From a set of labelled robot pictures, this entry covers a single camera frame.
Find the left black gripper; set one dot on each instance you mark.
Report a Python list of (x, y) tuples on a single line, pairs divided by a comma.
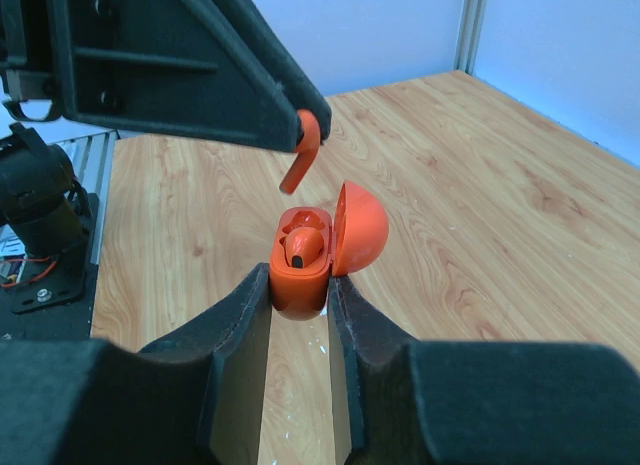
[(170, 67)]

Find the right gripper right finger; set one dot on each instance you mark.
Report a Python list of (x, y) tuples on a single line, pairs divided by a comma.
[(400, 400)]

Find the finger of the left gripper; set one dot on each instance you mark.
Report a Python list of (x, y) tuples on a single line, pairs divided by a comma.
[(253, 29)]

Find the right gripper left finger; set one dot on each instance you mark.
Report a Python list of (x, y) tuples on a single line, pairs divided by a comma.
[(193, 396)]

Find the orange earbud top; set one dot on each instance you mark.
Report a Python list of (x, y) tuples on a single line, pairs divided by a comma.
[(306, 152)]

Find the orange earbud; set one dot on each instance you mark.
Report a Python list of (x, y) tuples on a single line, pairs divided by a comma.
[(303, 246), (306, 152)]

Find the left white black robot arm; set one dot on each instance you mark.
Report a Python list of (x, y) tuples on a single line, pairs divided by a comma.
[(34, 180)]

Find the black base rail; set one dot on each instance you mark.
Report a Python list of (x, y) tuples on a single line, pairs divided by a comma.
[(52, 298)]

